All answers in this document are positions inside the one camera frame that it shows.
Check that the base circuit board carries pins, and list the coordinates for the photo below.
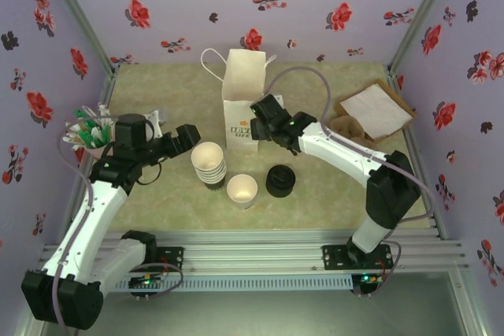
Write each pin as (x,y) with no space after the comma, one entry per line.
(145,283)
(368,280)

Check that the aluminium left corner post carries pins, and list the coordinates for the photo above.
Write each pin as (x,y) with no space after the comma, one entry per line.
(76,17)

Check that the aluminium right corner post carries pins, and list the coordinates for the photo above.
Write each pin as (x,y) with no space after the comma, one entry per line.
(425,13)

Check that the black plastic lid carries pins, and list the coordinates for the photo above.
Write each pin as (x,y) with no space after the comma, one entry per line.
(280,178)

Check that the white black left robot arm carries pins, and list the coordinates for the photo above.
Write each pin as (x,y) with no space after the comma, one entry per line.
(86,226)

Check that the aluminium corner post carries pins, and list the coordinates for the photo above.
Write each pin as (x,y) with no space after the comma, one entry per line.
(425,13)
(76,17)

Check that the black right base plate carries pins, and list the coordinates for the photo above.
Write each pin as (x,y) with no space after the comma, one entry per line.
(334,257)

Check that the brown wooden stirrer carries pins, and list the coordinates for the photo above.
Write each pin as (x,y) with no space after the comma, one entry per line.
(73,127)

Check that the white paper napkin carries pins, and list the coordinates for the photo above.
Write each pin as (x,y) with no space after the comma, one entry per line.
(374,109)

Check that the single white paper cup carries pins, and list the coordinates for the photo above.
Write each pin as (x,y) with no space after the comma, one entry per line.
(242,188)

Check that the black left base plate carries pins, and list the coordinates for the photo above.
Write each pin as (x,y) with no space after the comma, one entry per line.
(169,257)

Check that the aluminium front frame rail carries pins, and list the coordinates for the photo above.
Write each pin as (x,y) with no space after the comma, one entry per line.
(252,251)

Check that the white paper takeout bag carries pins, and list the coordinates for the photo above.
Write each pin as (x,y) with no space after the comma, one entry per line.
(242,76)

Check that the left base circuit board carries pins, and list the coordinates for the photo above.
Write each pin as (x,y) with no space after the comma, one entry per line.
(145,283)

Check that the white wrapped straw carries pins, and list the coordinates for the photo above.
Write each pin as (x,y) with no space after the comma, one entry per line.
(105,119)
(73,141)

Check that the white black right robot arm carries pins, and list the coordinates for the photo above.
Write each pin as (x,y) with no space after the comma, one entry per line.
(338,151)

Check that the brown pulp cup carrier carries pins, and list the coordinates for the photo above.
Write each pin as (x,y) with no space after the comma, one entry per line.
(348,125)

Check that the right base circuit board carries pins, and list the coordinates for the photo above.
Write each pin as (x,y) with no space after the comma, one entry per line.
(368,280)

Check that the grey metal panel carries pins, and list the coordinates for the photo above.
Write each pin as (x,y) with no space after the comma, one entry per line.
(256,316)

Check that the cardboard tray with napkins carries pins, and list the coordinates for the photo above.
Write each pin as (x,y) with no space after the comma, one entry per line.
(393,90)

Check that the pink straw holder cup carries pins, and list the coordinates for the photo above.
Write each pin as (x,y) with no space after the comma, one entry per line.
(96,152)

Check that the stack of paper cups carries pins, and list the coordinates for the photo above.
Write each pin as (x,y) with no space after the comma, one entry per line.
(208,155)

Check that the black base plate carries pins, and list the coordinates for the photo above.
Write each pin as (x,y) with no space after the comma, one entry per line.
(334,257)
(169,257)

